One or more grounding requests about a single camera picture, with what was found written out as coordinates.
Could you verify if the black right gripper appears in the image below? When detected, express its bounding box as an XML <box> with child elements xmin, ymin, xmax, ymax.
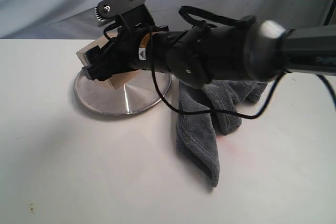
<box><xmin>82</xmin><ymin>24</ymin><xmax>211</xmax><ymax>88</ymax></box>

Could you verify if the wooden cube block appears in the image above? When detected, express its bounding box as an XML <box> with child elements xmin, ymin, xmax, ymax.
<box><xmin>76</xmin><ymin>33</ymin><xmax>139</xmax><ymax>91</ymax></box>

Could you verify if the grey-blue fluffy towel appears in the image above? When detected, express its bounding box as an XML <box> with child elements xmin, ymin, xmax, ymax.
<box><xmin>176</xmin><ymin>80</ymin><xmax>267</xmax><ymax>188</ymax></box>

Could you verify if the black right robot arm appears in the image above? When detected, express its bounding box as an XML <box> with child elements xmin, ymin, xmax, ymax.
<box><xmin>82</xmin><ymin>6</ymin><xmax>335</xmax><ymax>89</ymax></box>

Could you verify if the round stainless steel plate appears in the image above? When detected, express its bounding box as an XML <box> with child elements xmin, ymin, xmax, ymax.
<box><xmin>73</xmin><ymin>71</ymin><xmax>161</xmax><ymax>116</ymax></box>

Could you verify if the black backdrop stand pole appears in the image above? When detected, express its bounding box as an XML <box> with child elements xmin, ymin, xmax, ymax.
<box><xmin>322</xmin><ymin>0</ymin><xmax>335</xmax><ymax>26</ymax></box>

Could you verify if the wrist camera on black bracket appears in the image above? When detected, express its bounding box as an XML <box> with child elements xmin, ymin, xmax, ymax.
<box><xmin>94</xmin><ymin>0</ymin><xmax>155</xmax><ymax>28</ymax></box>

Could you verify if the black camera cable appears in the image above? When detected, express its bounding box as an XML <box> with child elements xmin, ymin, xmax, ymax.
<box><xmin>103</xmin><ymin>14</ymin><xmax>336</xmax><ymax>120</ymax></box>

